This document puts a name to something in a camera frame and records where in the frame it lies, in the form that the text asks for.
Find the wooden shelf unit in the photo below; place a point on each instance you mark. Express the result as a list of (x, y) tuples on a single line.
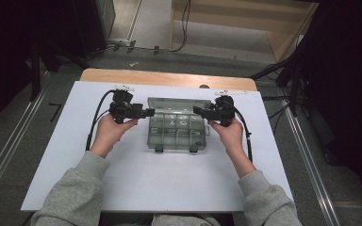
[(232, 19)]

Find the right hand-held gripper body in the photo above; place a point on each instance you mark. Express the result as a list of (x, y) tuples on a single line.
[(223, 109)]

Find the translucent grey compartment box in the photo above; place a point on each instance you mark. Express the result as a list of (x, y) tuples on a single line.
[(177, 132)]

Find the dark cabinet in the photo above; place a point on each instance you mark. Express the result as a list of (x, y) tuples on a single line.
[(94, 25)]

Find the wooden table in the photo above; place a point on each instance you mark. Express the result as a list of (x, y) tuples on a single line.
[(169, 78)]

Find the white table board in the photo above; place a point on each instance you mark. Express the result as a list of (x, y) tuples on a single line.
[(169, 182)]

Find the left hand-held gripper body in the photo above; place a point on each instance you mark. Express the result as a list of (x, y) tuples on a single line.
[(122, 108)]

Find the person's grey clothing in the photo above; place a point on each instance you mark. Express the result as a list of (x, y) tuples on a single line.
[(185, 220)]

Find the person's left hand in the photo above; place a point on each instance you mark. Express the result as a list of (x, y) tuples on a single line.
[(110, 135)]

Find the small white scrap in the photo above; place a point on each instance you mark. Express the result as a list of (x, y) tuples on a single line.
[(133, 64)]

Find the metal floor rail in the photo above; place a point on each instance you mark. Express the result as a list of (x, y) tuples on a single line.
[(311, 163), (9, 141)]

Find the person's right hand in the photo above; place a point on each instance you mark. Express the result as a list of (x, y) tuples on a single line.
[(231, 138)]

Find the black metal stand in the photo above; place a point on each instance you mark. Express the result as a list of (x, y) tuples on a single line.
[(35, 72), (293, 84)]

